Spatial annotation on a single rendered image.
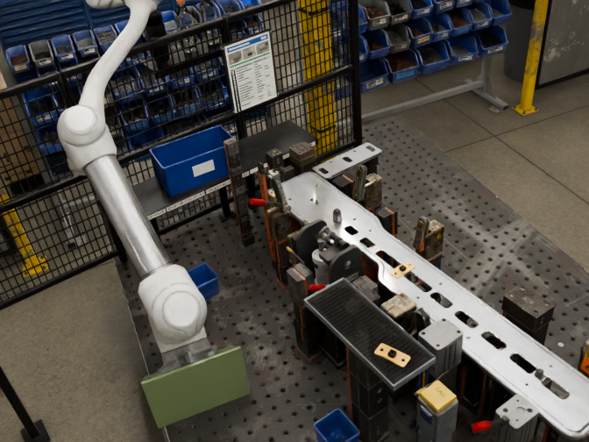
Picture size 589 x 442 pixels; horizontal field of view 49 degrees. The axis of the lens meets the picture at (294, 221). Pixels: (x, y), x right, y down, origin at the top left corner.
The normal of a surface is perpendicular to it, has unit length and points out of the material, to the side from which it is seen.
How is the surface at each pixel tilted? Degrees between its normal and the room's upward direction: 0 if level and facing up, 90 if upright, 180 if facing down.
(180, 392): 90
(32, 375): 0
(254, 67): 90
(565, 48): 90
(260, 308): 0
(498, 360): 0
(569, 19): 91
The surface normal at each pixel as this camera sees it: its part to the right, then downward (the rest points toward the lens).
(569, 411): -0.09, -0.78
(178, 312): 0.29, -0.10
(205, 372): 0.37, 0.55
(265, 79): 0.57, 0.47
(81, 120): 0.18, -0.29
